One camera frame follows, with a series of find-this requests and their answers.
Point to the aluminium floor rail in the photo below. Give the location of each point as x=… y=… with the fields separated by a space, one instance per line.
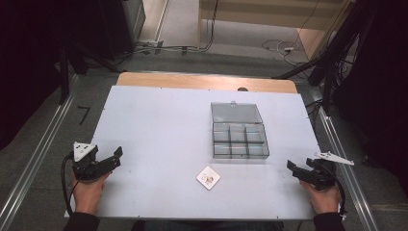
x=38 y=141
x=346 y=179

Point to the small white square packet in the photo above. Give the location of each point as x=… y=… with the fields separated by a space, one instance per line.
x=208 y=177

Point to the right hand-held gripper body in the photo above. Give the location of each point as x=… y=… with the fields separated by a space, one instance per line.
x=322 y=176

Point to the dark curtain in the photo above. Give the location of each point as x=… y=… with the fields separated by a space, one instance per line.
x=29 y=64
x=381 y=89

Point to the grey power strip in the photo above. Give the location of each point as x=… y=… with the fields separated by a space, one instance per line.
x=150 y=44

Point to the light wooden shelf unit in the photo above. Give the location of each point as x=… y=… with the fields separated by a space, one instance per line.
x=275 y=14

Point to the black cabinet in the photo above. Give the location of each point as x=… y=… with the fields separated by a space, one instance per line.
x=117 y=25

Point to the person's left hand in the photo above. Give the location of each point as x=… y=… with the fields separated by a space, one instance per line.
x=88 y=194

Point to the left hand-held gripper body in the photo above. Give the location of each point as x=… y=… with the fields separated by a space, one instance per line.
x=84 y=166

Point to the person's right hand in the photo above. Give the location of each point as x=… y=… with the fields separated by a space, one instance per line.
x=324 y=200

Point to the clear plastic compartment box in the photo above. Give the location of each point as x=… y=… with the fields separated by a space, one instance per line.
x=239 y=134

